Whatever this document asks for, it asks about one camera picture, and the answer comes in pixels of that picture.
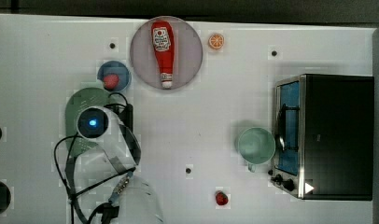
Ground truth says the red ketchup bottle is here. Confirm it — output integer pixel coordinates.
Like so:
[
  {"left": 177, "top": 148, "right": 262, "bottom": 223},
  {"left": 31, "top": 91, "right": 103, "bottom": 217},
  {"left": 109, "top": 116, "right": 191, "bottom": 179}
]
[{"left": 151, "top": 21, "right": 175, "bottom": 89}]

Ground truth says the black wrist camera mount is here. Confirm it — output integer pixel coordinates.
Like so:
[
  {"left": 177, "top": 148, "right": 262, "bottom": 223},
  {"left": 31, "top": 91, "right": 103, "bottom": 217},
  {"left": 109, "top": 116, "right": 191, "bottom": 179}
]
[{"left": 112, "top": 104, "right": 133, "bottom": 131}]

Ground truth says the light green mug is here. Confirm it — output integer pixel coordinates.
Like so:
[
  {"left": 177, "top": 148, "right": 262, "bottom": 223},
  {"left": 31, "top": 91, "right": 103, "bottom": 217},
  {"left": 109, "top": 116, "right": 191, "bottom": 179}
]
[{"left": 235, "top": 127, "right": 275, "bottom": 173}]

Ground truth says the grey round plate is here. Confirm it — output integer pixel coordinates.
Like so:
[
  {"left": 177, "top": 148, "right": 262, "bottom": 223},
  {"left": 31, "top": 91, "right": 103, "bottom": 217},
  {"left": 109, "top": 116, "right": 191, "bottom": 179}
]
[{"left": 130, "top": 16, "right": 204, "bottom": 90}]

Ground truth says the green oval plastic strainer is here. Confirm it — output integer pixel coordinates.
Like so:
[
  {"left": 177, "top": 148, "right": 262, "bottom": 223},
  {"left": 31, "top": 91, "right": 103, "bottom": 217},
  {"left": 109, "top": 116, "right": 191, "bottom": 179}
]
[{"left": 64, "top": 87, "right": 109, "bottom": 157}]

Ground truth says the orange slice toy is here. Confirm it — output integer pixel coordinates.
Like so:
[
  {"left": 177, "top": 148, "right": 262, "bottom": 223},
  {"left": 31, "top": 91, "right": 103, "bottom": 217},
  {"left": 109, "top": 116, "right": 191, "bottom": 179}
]
[{"left": 208, "top": 34, "right": 224, "bottom": 50}]

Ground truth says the black silver toaster oven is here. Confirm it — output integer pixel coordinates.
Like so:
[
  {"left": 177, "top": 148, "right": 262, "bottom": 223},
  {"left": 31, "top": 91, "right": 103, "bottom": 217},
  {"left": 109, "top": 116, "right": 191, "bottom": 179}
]
[{"left": 269, "top": 74, "right": 374, "bottom": 201}]

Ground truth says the blue bowl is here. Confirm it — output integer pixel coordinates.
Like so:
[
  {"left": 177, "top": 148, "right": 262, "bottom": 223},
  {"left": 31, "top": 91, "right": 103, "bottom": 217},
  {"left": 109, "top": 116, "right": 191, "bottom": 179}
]
[{"left": 97, "top": 61, "right": 132, "bottom": 91}]

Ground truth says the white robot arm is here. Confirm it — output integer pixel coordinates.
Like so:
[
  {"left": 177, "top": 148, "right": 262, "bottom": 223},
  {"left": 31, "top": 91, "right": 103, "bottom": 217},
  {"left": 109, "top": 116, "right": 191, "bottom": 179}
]
[{"left": 65, "top": 106, "right": 164, "bottom": 224}]

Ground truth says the red toy strawberry in bowl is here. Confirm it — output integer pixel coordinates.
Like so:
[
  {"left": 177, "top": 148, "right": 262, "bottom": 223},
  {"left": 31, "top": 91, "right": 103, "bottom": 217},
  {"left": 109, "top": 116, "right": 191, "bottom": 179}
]
[{"left": 103, "top": 74, "right": 119, "bottom": 90}]

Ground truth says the red toy strawberry on table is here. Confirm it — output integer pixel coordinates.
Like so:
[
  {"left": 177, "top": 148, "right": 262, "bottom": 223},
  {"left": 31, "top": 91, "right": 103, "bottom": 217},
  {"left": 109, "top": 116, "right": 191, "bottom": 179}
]
[{"left": 215, "top": 190, "right": 229, "bottom": 206}]

